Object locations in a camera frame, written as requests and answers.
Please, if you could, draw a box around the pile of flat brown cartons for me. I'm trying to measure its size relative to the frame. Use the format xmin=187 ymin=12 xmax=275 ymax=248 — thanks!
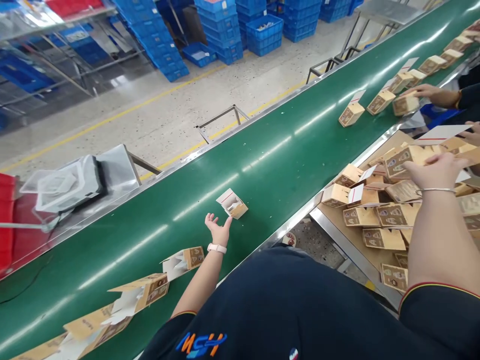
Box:
xmin=321 ymin=131 xmax=480 ymax=297

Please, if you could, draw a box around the row of upright brown cartons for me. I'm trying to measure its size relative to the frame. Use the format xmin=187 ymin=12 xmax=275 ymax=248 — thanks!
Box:
xmin=338 ymin=17 xmax=480 ymax=128

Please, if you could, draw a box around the stack of blue crates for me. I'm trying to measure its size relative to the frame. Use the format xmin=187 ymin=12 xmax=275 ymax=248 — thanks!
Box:
xmin=110 ymin=0 xmax=363 ymax=84

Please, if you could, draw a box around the metal stand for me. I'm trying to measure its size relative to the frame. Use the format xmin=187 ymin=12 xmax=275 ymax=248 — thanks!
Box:
xmin=14 ymin=143 xmax=164 ymax=243

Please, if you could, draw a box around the bare metal table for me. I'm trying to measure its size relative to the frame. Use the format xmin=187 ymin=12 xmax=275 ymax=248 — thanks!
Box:
xmin=332 ymin=0 xmax=449 ymax=64

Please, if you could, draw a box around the person's right hand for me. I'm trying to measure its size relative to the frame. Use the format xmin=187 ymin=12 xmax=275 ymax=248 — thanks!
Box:
xmin=403 ymin=151 xmax=470 ymax=191

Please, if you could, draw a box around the blue plastic crate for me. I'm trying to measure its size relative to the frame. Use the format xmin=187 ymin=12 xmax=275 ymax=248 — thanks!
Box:
xmin=419 ymin=103 xmax=461 ymax=129

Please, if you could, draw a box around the white card with red stripe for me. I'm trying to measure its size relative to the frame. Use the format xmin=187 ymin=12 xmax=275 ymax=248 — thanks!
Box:
xmin=415 ymin=124 xmax=474 ymax=148

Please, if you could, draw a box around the brown printed carton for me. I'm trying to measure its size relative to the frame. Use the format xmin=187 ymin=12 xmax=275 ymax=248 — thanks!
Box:
xmin=161 ymin=245 xmax=206 ymax=282
xmin=384 ymin=144 xmax=480 ymax=182
xmin=62 ymin=302 xmax=133 ymax=352
xmin=215 ymin=188 xmax=249 ymax=220
xmin=107 ymin=272 xmax=170 ymax=317
xmin=9 ymin=331 xmax=89 ymax=360

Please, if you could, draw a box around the green conveyor belt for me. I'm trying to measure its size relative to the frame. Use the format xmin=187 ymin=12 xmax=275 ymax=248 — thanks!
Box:
xmin=0 ymin=0 xmax=480 ymax=360

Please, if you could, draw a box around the metal table with crates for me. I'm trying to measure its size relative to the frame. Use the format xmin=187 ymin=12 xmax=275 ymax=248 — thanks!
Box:
xmin=0 ymin=0 xmax=148 ymax=127

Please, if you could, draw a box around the person's left hand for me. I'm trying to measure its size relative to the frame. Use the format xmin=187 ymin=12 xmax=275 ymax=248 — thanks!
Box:
xmin=204 ymin=212 xmax=234 ymax=247

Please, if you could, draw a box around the open brown printed carton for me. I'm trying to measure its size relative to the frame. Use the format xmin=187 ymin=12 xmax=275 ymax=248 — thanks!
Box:
xmin=62 ymin=302 xmax=133 ymax=352
xmin=161 ymin=245 xmax=206 ymax=282
xmin=9 ymin=331 xmax=89 ymax=360
xmin=107 ymin=272 xmax=170 ymax=317
xmin=215 ymin=188 xmax=249 ymax=220

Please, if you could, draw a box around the metal side table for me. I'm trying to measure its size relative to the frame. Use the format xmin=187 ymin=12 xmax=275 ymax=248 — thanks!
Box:
xmin=308 ymin=125 xmax=480 ymax=314

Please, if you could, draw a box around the black weighing scale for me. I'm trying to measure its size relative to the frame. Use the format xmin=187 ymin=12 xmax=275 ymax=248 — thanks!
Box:
xmin=84 ymin=158 xmax=110 ymax=199

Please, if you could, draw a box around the black cable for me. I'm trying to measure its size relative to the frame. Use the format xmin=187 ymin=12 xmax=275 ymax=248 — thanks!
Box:
xmin=0 ymin=262 xmax=43 ymax=305

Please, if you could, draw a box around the red plastic crate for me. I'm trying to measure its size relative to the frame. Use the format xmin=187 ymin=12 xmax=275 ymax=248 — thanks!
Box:
xmin=0 ymin=172 xmax=20 ymax=281

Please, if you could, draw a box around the metal conveyor bracket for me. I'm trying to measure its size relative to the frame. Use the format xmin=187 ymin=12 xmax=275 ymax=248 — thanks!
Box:
xmin=194 ymin=104 xmax=251 ymax=146
xmin=305 ymin=57 xmax=340 ymax=86

